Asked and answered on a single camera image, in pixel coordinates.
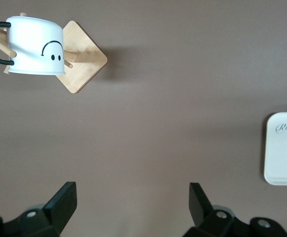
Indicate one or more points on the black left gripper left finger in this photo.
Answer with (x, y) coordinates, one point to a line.
(57, 209)

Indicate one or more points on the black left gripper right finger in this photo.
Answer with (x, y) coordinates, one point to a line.
(202, 212)

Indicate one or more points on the beige plastic tray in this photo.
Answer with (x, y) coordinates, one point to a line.
(284, 158)

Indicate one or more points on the wooden mug tree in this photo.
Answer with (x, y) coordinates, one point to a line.
(84, 59)

